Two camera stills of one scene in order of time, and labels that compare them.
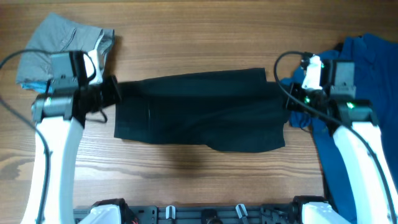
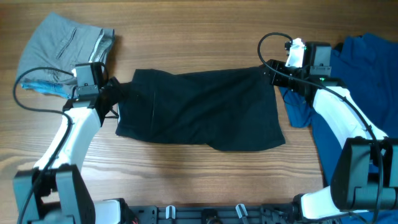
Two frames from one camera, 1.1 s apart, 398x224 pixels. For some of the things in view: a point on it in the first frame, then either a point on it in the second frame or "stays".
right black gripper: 290,104 to 275,78
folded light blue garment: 39,86 stays
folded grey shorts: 55,35 stays
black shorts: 228,110 stays
